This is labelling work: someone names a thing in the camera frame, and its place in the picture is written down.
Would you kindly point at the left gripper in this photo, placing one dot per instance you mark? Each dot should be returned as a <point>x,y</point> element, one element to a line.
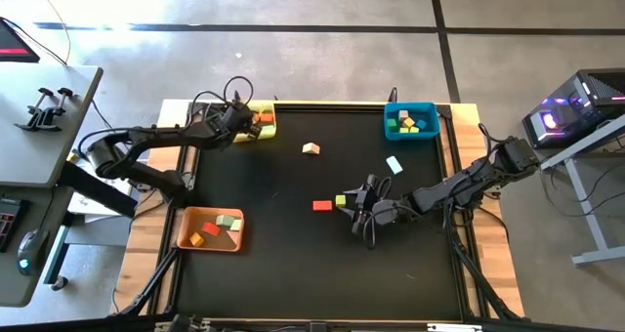
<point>234,124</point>

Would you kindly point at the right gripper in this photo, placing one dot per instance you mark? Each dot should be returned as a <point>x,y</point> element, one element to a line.
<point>376,210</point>

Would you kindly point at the yellow small cube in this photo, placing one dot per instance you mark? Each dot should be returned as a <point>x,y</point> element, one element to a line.
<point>340,200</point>

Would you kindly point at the red long block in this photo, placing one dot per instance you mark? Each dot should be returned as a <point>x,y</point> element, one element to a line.
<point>266,118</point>
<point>322,205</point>

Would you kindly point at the tan wedge block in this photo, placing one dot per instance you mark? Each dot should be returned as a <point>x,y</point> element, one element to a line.
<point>310,148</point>

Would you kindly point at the yellow-green small cube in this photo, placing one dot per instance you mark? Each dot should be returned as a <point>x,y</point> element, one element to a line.
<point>414,129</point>
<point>404,130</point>

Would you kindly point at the pale mint short block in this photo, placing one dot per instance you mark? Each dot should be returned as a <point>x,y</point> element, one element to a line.
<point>236,224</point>
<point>224,220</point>

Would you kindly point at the tan small cube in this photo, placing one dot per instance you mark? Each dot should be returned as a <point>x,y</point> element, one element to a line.
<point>403,114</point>

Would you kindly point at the blue small cube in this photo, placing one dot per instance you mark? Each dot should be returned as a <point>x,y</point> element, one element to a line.
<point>421,124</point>

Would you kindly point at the red triangular block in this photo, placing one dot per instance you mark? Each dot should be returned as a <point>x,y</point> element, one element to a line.
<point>211,228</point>

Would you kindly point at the tan triangular block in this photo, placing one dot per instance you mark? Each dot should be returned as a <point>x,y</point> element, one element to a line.
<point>230,240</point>

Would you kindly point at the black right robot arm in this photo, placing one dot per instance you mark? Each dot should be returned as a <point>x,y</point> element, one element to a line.
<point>464,185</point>

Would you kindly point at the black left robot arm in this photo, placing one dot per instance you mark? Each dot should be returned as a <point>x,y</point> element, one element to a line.
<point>161,136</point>

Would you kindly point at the yellow plastic bin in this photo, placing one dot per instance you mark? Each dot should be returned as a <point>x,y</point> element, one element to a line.
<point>263,138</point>

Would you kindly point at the black table mat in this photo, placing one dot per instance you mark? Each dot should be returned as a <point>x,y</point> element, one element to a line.
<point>303,283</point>

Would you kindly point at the orange plastic bin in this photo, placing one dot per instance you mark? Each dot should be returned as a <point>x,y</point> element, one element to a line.
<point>190,219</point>

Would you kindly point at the blue plastic bin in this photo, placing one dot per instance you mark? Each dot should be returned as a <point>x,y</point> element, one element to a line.
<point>429,114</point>

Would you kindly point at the small yellow black tool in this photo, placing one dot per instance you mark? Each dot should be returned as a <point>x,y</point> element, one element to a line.
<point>74,156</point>

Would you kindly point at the white paper sheet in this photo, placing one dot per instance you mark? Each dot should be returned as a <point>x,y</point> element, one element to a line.
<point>83,205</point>

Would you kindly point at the black clamp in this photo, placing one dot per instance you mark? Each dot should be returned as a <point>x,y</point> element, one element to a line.
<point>34,111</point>
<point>57,108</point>

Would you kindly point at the grey desk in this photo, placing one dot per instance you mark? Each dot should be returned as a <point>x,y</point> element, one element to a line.
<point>29,151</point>
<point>14,288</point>

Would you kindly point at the glass computer case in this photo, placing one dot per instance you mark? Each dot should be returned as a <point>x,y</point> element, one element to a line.
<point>566,117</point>

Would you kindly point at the desk leg with caster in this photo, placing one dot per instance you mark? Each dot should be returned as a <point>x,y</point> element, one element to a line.
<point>56,254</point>

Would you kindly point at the black computer mouse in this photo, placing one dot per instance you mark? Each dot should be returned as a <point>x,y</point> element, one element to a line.
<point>30,253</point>

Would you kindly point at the black monitor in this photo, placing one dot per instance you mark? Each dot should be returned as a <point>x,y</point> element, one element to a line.
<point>14,49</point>

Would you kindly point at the black keyboard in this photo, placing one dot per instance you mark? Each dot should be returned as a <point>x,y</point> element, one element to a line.
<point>9,224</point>

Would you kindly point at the black aluminium table frame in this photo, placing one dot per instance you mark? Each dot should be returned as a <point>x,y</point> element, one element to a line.
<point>445,111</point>

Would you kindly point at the silver bracket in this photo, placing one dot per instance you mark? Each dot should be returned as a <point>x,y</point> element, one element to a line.
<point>180,326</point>
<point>454,327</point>

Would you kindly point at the grey desk frame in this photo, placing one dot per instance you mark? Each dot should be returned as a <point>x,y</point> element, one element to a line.
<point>586,210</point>

